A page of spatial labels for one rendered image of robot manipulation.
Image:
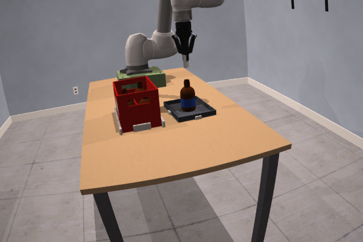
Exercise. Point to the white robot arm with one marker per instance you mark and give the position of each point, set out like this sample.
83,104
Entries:
139,50

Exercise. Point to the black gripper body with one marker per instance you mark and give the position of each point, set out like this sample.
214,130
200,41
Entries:
180,29

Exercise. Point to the red bottle crate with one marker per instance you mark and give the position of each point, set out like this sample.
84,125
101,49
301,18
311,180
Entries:
139,113

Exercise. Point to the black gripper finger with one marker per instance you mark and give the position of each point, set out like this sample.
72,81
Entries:
188,47
179,45

